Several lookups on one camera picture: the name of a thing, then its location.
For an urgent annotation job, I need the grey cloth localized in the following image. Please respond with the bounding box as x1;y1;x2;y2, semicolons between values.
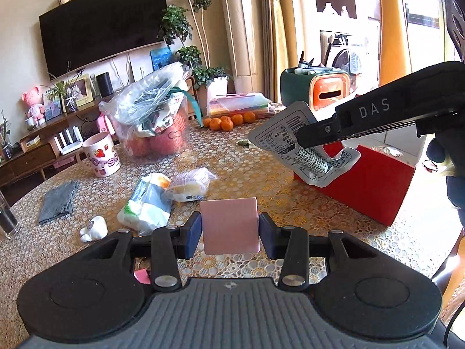
37;181;80;225

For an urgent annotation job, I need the red fruit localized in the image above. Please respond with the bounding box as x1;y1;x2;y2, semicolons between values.
156;114;187;153
125;131;162;156

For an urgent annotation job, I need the beige standing air conditioner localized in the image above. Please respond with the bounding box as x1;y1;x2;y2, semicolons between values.
218;0;266;97

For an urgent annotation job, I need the red box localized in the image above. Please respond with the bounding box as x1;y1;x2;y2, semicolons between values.
294;143;416;227

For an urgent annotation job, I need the clear plastic bag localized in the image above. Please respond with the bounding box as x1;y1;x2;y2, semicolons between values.
99;62;193;135

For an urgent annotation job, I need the white router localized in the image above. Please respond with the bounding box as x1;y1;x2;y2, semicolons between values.
53;127;82;155

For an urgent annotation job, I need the pink sticky note pad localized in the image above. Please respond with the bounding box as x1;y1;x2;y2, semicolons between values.
200;197;261;255

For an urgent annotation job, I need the tall drinking glass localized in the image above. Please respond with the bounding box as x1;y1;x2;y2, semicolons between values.
0;189;20;240

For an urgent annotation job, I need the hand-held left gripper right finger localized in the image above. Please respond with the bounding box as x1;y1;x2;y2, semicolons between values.
258;211;355;292

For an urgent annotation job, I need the stack of colourful folders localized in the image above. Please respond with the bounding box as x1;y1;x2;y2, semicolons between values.
207;93;273;119

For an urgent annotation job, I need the black speaker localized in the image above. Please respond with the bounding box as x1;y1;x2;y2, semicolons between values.
96;73;114;98

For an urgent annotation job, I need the plant in dark pot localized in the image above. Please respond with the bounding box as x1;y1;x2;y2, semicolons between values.
0;111;15;161

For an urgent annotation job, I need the white printed sachet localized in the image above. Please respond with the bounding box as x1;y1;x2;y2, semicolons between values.
248;101;361;188

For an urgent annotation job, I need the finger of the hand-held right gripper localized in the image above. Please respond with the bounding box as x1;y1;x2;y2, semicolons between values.
296;114;344;149

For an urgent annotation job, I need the printed cloth pouch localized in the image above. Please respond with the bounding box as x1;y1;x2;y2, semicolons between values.
136;96;184;137

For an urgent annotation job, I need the clear plastic bucket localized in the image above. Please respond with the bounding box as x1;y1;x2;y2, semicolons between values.
116;95;189;159

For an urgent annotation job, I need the tissue packet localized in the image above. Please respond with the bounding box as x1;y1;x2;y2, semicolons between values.
117;172;172;236

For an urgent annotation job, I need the white planter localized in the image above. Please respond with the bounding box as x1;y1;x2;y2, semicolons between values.
207;76;229;99

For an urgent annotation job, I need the cream photo frame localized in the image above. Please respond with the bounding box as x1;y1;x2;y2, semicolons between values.
67;74;91;104

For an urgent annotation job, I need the pile of tangerines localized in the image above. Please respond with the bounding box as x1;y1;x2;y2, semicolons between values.
201;111;257;132

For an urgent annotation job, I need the tall green houseplant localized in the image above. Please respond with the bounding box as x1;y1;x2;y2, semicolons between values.
158;0;233;91

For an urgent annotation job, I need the pink strawberry mug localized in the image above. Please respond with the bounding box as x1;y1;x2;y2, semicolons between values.
81;132;121;179

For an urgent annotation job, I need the black television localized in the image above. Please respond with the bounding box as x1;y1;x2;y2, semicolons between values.
39;0;168;77

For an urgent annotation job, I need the beige curtain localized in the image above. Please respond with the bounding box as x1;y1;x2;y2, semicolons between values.
254;0;287;99

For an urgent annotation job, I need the wooden television cabinet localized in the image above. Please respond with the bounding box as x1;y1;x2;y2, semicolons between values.
0;91;204;190

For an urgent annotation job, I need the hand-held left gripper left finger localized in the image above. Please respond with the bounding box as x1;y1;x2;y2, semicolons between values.
103;211;202;292

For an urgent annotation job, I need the green ribbon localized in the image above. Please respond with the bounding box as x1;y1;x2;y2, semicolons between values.
171;86;204;128

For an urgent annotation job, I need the small yellow box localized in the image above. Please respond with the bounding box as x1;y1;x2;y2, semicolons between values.
20;135;41;152

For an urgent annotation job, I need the pink plush bear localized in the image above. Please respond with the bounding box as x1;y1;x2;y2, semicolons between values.
22;86;46;126

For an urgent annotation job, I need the green and orange desk organizer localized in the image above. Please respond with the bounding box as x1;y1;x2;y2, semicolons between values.
280;66;351;111

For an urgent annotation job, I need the yellow floral lace desktop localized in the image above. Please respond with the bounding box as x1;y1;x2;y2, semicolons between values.
0;102;458;299

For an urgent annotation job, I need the white snack packet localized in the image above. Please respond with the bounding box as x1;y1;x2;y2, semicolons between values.
164;167;218;203

